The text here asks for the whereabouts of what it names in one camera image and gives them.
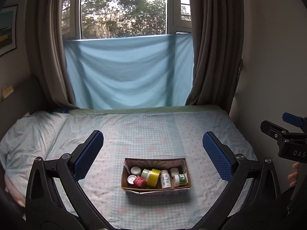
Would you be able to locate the small black white jar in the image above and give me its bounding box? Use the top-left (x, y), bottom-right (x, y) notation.
top-left (130, 166), bottom-right (142, 176)

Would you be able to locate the white earbuds case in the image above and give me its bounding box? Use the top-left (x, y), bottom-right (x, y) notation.
top-left (170, 167), bottom-right (179, 177)

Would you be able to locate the green jar white lid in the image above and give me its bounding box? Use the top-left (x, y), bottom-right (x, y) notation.
top-left (141, 169), bottom-right (151, 179)

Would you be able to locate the person's right hand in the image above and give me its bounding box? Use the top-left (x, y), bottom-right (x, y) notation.
top-left (287, 163), bottom-right (300, 187)

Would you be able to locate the white floral pillow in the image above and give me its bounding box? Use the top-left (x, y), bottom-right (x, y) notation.
top-left (1, 111), bottom-right (68, 208)

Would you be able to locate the green patterned white jar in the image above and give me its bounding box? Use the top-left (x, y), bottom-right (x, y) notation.
top-left (173, 173), bottom-right (188, 187)

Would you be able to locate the round white red-rimmed container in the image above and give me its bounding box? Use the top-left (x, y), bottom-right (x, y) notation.
top-left (127, 174), bottom-right (137, 185)

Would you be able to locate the small red box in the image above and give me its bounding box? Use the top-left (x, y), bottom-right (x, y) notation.
top-left (133, 176), bottom-right (146, 188)

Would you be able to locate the cardboard box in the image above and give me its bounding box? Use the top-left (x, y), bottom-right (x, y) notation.
top-left (121, 158), bottom-right (191, 196)

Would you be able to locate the white pill bottle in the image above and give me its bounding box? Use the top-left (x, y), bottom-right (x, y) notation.
top-left (160, 170), bottom-right (171, 189)

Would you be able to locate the yellow tape roll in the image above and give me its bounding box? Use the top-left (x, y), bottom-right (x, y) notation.
top-left (146, 169), bottom-right (161, 187)

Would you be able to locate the checkered floral bed sheet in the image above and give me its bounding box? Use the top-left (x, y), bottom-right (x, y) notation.
top-left (45, 110), bottom-right (256, 229)

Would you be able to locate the brown right curtain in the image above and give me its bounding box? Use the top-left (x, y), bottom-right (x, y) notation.
top-left (186, 0), bottom-right (244, 112)

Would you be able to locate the brown curtain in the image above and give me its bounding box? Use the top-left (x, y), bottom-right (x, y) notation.
top-left (24, 0), bottom-right (77, 108)
top-left (186, 0), bottom-right (244, 112)

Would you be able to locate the light blue hanging cloth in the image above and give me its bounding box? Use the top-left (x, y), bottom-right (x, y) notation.
top-left (64, 33), bottom-right (194, 110)

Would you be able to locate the brown left curtain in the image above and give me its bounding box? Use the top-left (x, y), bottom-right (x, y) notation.
top-left (24, 0), bottom-right (77, 108)

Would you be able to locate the beige wall switch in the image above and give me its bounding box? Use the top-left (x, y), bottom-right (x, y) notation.
top-left (2, 86), bottom-right (14, 99)

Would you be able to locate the framed wall picture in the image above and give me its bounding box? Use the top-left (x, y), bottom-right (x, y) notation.
top-left (0, 5), bottom-right (18, 56)

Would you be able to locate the window with grey frame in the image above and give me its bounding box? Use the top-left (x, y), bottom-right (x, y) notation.
top-left (61, 0), bottom-right (191, 39)

